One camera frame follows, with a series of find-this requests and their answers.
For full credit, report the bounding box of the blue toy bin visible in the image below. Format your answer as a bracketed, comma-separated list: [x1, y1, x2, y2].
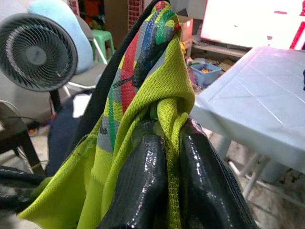
[190, 62, 223, 87]

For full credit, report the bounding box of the light blue plush cushion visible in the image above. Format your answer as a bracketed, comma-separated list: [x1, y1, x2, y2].
[27, 0, 94, 74]

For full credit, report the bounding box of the green plastic stool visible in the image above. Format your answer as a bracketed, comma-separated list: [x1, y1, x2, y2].
[91, 30, 116, 65]

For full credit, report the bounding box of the dark brown wooden table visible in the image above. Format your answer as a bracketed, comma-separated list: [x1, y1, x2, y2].
[0, 102, 46, 177]

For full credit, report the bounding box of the black round standing fan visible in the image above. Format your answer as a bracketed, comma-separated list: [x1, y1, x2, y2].
[0, 13, 79, 113]

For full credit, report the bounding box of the navy garment with white lining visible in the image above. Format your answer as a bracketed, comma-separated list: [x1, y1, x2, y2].
[46, 94, 96, 177]

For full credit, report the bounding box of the television screen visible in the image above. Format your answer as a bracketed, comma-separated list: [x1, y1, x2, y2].
[200, 0, 305, 51]

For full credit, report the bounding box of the red mosaic tile pillar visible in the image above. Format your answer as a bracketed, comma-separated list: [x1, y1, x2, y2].
[128, 0, 144, 33]

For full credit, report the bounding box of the lime green printed shirt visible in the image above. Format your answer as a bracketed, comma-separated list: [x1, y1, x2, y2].
[18, 0, 196, 229]

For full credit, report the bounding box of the grey seat white folding chair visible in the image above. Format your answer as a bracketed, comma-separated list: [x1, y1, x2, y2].
[63, 14, 115, 96]

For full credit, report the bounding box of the light blue plastic folding table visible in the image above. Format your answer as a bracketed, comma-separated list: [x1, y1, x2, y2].
[190, 45, 305, 206]

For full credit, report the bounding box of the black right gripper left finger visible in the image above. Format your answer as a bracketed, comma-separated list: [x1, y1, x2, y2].
[97, 120, 169, 229]

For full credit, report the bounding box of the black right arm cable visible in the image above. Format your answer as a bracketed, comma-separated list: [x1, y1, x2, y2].
[0, 166, 47, 213]

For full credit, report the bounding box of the brown cardboard box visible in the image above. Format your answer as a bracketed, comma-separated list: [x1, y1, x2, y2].
[104, 0, 131, 50]

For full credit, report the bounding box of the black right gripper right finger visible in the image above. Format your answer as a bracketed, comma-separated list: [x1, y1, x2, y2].
[178, 118, 259, 229]

